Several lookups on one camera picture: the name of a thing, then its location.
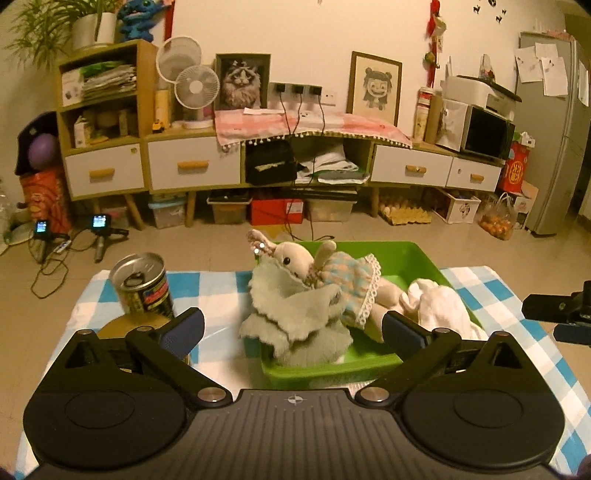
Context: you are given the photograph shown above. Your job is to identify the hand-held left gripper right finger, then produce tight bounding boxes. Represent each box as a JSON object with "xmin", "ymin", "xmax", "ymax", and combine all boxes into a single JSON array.
[{"xmin": 353, "ymin": 310, "xmax": 539, "ymax": 409}]

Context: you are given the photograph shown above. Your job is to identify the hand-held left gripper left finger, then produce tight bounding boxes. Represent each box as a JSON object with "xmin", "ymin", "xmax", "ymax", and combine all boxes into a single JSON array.
[{"xmin": 62, "ymin": 307, "xmax": 234, "ymax": 410}]

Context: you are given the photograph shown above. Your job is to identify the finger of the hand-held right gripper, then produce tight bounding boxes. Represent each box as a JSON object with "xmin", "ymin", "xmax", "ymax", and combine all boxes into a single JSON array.
[
  {"xmin": 553, "ymin": 322, "xmax": 591, "ymax": 344},
  {"xmin": 522, "ymin": 281, "xmax": 591, "ymax": 322}
]

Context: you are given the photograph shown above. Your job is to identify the white plush cloth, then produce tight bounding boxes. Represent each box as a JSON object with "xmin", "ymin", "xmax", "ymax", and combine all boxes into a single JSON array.
[{"xmin": 399, "ymin": 278, "xmax": 488, "ymax": 342}]

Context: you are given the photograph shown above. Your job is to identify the green plastic bin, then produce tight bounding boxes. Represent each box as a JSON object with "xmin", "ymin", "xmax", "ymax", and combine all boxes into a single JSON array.
[{"xmin": 253, "ymin": 241, "xmax": 455, "ymax": 390}]

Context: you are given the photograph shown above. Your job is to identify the rabbit doll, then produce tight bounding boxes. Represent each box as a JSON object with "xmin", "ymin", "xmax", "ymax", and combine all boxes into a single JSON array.
[{"xmin": 247, "ymin": 229, "xmax": 416, "ymax": 344}]

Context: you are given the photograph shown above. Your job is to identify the grey plush toy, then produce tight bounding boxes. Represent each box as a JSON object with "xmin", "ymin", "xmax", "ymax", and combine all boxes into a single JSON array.
[{"xmin": 239, "ymin": 256, "xmax": 354, "ymax": 367}]

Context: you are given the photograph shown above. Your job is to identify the tin can with dark label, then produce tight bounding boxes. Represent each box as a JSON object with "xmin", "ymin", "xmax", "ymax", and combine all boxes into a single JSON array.
[{"xmin": 109, "ymin": 252, "xmax": 175, "ymax": 319}]

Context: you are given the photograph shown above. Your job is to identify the blue white checkered tablecloth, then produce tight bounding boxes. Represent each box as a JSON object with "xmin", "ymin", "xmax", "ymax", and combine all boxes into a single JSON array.
[{"xmin": 14, "ymin": 265, "xmax": 591, "ymax": 480}]

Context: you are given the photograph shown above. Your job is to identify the plastic bag of oranges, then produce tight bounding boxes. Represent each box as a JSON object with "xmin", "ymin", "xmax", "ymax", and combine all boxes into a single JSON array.
[{"xmin": 478, "ymin": 193, "xmax": 517, "ymax": 241}]

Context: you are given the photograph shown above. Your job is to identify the blue lidded plastic box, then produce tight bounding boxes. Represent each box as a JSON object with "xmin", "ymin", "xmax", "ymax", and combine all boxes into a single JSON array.
[{"xmin": 148, "ymin": 196, "xmax": 188, "ymax": 230}]

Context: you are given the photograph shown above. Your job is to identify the egg carton tray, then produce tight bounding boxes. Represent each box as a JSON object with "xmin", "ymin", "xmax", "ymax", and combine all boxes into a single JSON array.
[{"xmin": 379, "ymin": 194, "xmax": 432, "ymax": 226}]

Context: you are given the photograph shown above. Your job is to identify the clear plastic storage box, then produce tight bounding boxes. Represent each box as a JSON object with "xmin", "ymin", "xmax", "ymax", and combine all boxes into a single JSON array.
[
  {"xmin": 207, "ymin": 191, "xmax": 254, "ymax": 225},
  {"xmin": 305, "ymin": 196, "xmax": 358, "ymax": 223}
]

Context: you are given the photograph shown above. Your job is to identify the white printed storage box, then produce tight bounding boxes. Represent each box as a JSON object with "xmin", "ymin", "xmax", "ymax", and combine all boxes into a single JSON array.
[{"xmin": 441, "ymin": 188, "xmax": 482, "ymax": 224}]

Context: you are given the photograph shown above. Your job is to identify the red gift bag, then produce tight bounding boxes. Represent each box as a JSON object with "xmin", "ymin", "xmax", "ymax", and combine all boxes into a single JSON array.
[{"xmin": 499, "ymin": 141, "xmax": 532, "ymax": 195}]

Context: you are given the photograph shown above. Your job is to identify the grey refrigerator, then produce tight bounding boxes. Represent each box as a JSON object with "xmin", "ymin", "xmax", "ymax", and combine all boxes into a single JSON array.
[{"xmin": 515, "ymin": 31, "xmax": 591, "ymax": 236}]

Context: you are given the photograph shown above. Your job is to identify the red box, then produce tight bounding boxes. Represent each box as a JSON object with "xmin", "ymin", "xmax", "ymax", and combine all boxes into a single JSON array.
[{"xmin": 250, "ymin": 198, "xmax": 305, "ymax": 226}]

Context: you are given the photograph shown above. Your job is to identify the low wooden drawer cabinet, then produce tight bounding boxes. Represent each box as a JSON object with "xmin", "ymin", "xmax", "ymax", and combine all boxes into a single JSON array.
[{"xmin": 145, "ymin": 124, "xmax": 506, "ymax": 227}]

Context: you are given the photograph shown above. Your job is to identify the tall wooden shelf cabinet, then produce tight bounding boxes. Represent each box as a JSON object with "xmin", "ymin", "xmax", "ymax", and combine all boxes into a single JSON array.
[{"xmin": 56, "ymin": 39, "xmax": 160, "ymax": 229}]

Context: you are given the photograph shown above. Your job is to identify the black microwave oven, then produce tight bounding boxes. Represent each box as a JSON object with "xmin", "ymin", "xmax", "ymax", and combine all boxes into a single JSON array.
[{"xmin": 459, "ymin": 104, "xmax": 516, "ymax": 162}]

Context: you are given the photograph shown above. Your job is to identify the black bag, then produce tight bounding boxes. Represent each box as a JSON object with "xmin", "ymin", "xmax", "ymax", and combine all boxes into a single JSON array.
[{"xmin": 245, "ymin": 138, "xmax": 298, "ymax": 185}]

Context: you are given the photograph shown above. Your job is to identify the orange printed bag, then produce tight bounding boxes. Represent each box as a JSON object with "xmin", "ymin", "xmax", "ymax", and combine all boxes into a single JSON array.
[{"xmin": 18, "ymin": 166, "xmax": 72, "ymax": 236}]

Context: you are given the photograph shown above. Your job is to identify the pink tasselled cloth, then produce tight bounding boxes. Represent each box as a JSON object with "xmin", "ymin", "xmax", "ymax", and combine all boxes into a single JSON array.
[{"xmin": 215, "ymin": 108, "xmax": 413, "ymax": 153}]

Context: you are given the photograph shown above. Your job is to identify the purple ball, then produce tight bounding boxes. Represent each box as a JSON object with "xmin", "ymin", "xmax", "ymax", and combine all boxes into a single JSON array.
[{"xmin": 28, "ymin": 135, "xmax": 60, "ymax": 169}]

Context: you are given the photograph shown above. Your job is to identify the white printer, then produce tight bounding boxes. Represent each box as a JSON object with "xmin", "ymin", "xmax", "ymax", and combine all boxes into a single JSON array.
[{"xmin": 443, "ymin": 75, "xmax": 522, "ymax": 118}]

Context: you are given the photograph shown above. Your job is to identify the small white desk fan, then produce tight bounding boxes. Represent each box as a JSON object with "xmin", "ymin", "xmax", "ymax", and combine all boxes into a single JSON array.
[{"xmin": 174, "ymin": 65, "xmax": 221, "ymax": 130}]

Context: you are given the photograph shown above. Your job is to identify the paper notes on refrigerator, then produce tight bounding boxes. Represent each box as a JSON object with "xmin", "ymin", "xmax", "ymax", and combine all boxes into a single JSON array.
[{"xmin": 515, "ymin": 41, "xmax": 589, "ymax": 107}]

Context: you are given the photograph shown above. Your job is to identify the framed cartoon girl picture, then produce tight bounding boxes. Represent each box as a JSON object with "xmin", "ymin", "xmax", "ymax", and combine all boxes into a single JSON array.
[{"xmin": 346, "ymin": 51, "xmax": 402, "ymax": 127}]

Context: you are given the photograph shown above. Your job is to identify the framed cat picture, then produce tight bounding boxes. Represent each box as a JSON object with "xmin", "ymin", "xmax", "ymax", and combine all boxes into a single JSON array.
[{"xmin": 215, "ymin": 52, "xmax": 271, "ymax": 112}]

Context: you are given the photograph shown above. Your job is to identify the stack of papers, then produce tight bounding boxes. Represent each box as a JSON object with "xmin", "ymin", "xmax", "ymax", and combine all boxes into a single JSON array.
[{"xmin": 81, "ymin": 62, "xmax": 138, "ymax": 100}]

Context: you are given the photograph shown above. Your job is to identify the large white desk fan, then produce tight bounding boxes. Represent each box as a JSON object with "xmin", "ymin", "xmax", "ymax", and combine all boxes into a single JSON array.
[{"xmin": 156, "ymin": 37, "xmax": 203, "ymax": 84}]

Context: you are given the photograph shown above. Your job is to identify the red hanging ornament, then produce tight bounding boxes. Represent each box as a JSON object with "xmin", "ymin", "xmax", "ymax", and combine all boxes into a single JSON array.
[{"xmin": 425, "ymin": 0, "xmax": 446, "ymax": 88}]

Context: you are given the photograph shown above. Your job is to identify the blue plush toy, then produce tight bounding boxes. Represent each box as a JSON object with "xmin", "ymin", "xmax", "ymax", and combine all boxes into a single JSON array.
[{"xmin": 116, "ymin": 0, "xmax": 155, "ymax": 43}]

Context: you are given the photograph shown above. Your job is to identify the potted green plant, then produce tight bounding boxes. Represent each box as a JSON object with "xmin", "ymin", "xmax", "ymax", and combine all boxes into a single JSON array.
[{"xmin": 4, "ymin": 0, "xmax": 121, "ymax": 58}]

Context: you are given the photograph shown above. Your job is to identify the action camera on handle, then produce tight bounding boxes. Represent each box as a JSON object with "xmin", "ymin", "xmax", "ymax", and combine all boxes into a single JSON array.
[
  {"xmin": 88, "ymin": 215, "xmax": 130, "ymax": 264},
  {"xmin": 28, "ymin": 220, "xmax": 70, "ymax": 264}
]

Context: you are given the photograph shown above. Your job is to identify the wall power outlets with chargers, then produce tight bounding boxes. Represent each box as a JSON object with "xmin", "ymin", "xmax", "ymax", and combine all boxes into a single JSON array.
[{"xmin": 270, "ymin": 82, "xmax": 337, "ymax": 107}]

